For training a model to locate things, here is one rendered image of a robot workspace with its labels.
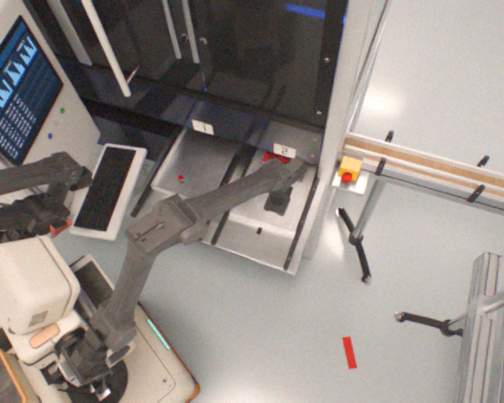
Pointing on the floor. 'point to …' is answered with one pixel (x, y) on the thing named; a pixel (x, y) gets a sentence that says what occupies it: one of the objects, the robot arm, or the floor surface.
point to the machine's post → (340, 102)
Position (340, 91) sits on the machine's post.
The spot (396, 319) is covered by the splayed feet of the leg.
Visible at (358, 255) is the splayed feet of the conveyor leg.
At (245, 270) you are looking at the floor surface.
